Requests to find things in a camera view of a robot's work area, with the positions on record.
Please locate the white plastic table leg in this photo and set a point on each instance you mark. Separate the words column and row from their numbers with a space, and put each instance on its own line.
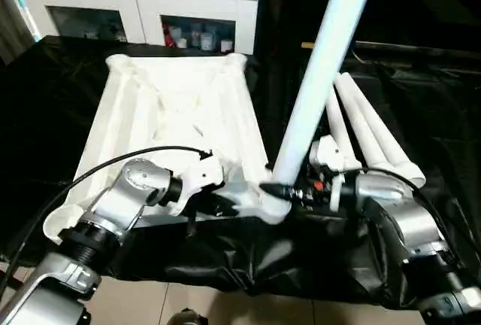
column 360, row 114
column 338, row 125
column 330, row 39
column 394, row 144

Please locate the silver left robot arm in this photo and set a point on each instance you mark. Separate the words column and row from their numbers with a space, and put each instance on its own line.
column 124, row 197

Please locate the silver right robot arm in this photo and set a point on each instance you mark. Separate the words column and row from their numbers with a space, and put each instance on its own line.
column 413, row 227

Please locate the black mat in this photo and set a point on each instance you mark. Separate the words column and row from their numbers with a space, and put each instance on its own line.
column 300, row 257

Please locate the small tan block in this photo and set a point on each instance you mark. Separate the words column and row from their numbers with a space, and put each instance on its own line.
column 307, row 44

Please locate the white jar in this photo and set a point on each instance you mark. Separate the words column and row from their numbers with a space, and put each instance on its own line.
column 182, row 43
column 225, row 46
column 206, row 41

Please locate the red packet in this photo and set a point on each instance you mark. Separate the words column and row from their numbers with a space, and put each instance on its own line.
column 166, row 35

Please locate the long black bar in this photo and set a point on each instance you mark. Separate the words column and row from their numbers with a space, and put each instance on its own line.
column 413, row 49

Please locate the white glass-door cabinet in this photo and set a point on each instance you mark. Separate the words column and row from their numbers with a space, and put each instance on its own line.
column 131, row 5

